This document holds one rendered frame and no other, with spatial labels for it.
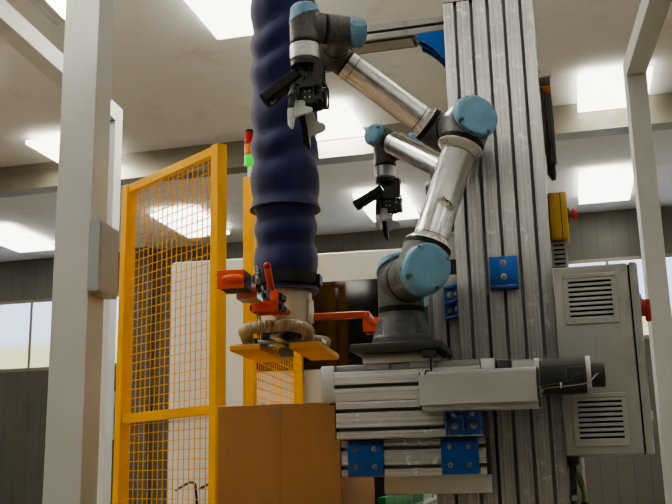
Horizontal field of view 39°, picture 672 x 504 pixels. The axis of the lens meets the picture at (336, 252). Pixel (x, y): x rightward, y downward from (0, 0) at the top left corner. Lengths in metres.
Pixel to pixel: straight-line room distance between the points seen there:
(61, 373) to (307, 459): 1.34
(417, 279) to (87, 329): 2.02
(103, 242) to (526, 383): 2.30
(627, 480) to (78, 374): 9.30
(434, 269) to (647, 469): 10.28
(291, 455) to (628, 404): 1.10
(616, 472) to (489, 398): 10.24
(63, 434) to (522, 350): 2.09
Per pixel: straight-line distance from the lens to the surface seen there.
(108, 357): 6.24
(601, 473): 12.36
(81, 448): 3.90
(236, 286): 2.48
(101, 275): 3.96
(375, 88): 2.50
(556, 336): 2.46
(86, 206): 4.05
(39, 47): 5.73
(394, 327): 2.31
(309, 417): 2.98
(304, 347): 2.90
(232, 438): 3.04
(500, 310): 2.48
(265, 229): 3.07
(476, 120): 2.37
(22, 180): 10.47
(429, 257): 2.21
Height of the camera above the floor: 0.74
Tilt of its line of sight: 13 degrees up
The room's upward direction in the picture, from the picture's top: 1 degrees counter-clockwise
